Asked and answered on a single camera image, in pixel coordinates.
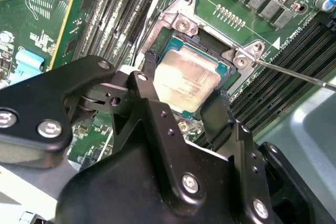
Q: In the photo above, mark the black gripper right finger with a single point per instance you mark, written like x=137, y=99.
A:
x=218, y=124

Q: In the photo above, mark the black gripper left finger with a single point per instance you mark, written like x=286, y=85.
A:
x=39, y=98

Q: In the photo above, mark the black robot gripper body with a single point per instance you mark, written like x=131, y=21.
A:
x=118, y=195

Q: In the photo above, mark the silver topped CPU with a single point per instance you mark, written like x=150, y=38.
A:
x=186, y=77

